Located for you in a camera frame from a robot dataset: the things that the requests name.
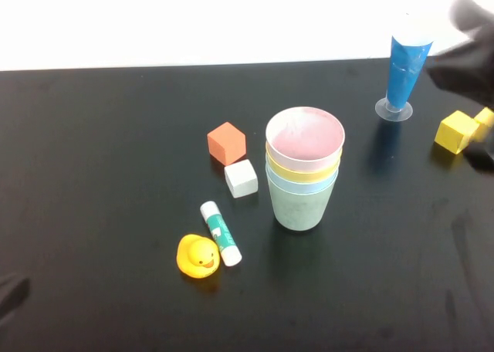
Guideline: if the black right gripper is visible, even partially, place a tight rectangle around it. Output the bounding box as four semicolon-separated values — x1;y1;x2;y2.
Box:
424;31;494;110

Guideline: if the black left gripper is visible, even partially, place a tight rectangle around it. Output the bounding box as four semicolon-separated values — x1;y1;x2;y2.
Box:
0;276;31;324

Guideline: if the pink plastic cup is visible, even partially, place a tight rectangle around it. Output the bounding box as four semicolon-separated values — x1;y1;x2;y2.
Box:
265;107;346;174

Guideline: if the yellow plastic cup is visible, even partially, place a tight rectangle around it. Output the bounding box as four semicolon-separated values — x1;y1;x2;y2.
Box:
265;140;343;184

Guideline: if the light blue plastic cup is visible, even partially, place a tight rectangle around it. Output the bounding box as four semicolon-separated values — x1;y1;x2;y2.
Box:
265;162;341;195

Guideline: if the yellow foam cube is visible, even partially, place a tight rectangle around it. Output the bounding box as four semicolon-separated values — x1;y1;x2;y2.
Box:
435;110;481;155
473;107;494;144

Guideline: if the blue upside-down tube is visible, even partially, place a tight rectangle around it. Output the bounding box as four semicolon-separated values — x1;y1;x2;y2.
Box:
375;13;435;123

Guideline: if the yellow rubber duck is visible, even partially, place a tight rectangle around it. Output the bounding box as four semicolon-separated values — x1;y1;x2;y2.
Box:
176;234;222;280

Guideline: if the pale green plastic cup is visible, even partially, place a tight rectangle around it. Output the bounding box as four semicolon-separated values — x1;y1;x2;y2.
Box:
266;169;340;234

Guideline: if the white green glue stick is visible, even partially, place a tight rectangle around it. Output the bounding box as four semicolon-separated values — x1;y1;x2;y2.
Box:
199;201;243;268

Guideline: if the white foam cube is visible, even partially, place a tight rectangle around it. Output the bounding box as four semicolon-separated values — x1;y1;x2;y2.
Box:
224;158;259;198

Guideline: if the orange foam cube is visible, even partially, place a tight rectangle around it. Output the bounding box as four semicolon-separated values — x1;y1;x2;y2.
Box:
207;121;247;166

